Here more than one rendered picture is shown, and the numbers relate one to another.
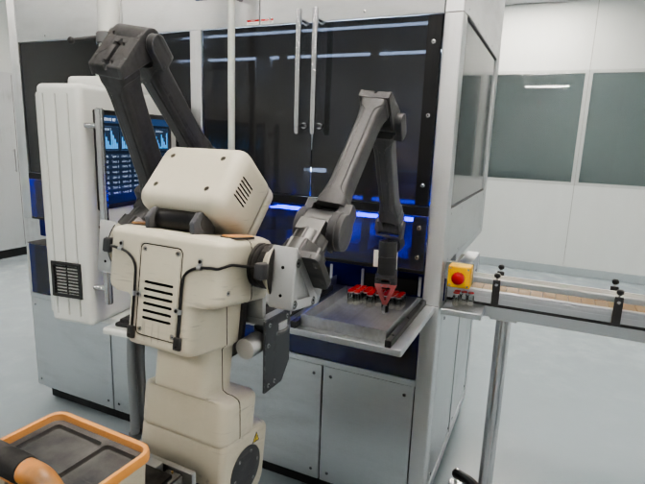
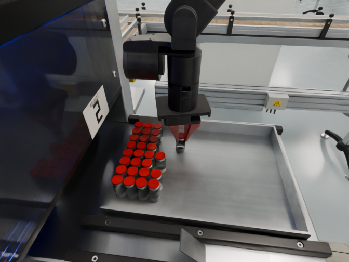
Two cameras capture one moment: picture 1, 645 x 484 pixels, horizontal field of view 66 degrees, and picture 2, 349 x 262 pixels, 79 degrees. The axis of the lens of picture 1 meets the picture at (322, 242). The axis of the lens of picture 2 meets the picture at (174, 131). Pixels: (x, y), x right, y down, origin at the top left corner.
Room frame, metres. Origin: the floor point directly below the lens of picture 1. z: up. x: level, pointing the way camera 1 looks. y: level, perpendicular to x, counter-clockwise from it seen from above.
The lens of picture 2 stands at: (1.62, 0.12, 1.25)
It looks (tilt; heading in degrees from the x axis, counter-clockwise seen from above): 42 degrees down; 252
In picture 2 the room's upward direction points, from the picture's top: straight up
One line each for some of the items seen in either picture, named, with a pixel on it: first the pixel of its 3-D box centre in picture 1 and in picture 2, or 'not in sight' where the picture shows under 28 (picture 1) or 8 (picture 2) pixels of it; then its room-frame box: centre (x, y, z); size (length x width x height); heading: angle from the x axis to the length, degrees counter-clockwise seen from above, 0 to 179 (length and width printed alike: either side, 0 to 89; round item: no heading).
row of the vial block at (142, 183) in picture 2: (374, 299); (151, 157); (1.57, -0.18, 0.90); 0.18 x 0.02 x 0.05; 65
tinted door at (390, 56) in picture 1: (371, 113); not in sight; (1.70, -0.15, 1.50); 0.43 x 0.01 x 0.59; 66
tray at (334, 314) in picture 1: (363, 310); (202, 165); (1.47, -0.13, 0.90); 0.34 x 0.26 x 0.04; 155
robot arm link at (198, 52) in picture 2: (388, 248); (180, 65); (1.50, -0.20, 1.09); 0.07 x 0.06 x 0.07; 157
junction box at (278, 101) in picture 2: not in sight; (276, 101); (0.67, -0.75, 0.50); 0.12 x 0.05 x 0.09; 156
